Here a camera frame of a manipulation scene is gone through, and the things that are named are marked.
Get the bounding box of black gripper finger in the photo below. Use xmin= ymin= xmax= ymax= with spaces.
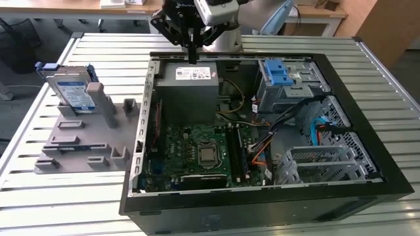
xmin=193 ymin=21 xmax=230 ymax=65
xmin=149 ymin=9 xmax=194 ymax=64

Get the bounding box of hard disk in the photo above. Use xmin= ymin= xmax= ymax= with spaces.
xmin=34 ymin=62 xmax=98 ymax=114

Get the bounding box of coloured power wire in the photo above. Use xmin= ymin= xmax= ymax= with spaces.
xmin=252 ymin=141 xmax=274 ymax=166

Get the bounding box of blue data wire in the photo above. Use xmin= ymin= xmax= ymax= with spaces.
xmin=309 ymin=117 xmax=338 ymax=146

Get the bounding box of metal disk bay cage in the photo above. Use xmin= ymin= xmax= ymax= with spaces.
xmin=273 ymin=144 xmax=384 ymax=185

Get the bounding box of grey power supply unit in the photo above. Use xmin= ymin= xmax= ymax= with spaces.
xmin=153 ymin=61 xmax=220 ymax=126

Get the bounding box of blue plastic latch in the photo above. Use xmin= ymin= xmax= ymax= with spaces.
xmin=264 ymin=59 xmax=292 ymax=87

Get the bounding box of metal optical drive cage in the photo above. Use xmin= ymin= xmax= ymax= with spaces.
xmin=254 ymin=59 xmax=330 ymax=114

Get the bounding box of CPU socket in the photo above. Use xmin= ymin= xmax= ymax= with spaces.
xmin=194 ymin=140 xmax=221 ymax=171

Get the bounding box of green motherboard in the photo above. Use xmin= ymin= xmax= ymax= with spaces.
xmin=144 ymin=123 xmax=265 ymax=193

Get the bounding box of black RAM slot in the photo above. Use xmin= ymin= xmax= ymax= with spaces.
xmin=225 ymin=124 xmax=237 ymax=182
xmin=233 ymin=124 xmax=245 ymax=180

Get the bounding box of silver CPU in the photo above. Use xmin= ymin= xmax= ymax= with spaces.
xmin=198 ymin=147 xmax=217 ymax=163

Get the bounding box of grey parts rack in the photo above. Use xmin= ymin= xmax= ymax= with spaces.
xmin=34 ymin=82 xmax=142 ymax=175

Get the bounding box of black graphics card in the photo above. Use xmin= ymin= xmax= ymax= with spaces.
xmin=178 ymin=173 xmax=228 ymax=190

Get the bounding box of green RAM stick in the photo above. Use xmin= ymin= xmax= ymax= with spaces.
xmin=44 ymin=145 xmax=92 ymax=151

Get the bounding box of white stand foot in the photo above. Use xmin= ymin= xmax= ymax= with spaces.
xmin=0 ymin=82 xmax=16 ymax=101

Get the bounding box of wooden cabinet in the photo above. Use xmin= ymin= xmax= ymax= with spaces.
xmin=333 ymin=0 xmax=420 ymax=71

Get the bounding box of black PC case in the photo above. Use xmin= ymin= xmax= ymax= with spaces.
xmin=118 ymin=51 xmax=414 ymax=235

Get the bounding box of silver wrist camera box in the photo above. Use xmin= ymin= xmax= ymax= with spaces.
xmin=193 ymin=0 xmax=242 ymax=27

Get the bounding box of yellow wire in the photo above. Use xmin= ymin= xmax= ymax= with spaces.
xmin=214 ymin=78 xmax=246 ymax=115

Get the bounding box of black wire bundle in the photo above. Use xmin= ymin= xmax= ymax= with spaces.
xmin=258 ymin=93 xmax=333 ymax=148

